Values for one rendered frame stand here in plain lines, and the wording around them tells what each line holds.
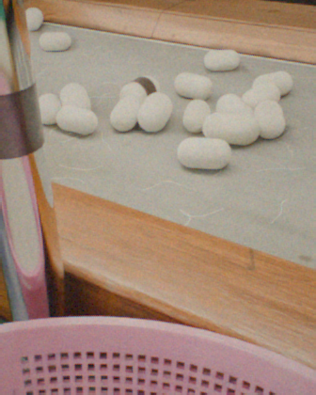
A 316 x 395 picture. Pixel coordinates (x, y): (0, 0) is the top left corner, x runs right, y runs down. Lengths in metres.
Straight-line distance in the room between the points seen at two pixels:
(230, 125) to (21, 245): 0.20
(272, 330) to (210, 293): 0.03
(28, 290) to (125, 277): 0.04
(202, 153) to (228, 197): 0.03
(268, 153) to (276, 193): 0.05
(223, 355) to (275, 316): 0.03
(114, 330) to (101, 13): 0.50
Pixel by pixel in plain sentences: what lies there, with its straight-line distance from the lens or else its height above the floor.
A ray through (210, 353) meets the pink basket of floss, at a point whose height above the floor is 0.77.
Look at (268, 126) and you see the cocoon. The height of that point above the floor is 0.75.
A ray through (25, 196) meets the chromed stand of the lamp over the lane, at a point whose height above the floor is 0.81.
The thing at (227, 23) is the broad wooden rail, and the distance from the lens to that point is 0.58.
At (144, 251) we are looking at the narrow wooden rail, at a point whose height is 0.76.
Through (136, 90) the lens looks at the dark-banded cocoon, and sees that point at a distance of 0.43.
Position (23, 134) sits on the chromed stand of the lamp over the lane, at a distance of 0.19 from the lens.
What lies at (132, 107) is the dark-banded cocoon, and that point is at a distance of 0.40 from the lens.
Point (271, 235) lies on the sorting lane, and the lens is 0.30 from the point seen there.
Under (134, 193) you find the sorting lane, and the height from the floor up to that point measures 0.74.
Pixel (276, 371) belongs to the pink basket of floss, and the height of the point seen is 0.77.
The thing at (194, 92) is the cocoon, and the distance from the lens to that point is 0.44.
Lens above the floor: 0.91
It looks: 31 degrees down
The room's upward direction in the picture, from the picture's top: 2 degrees counter-clockwise
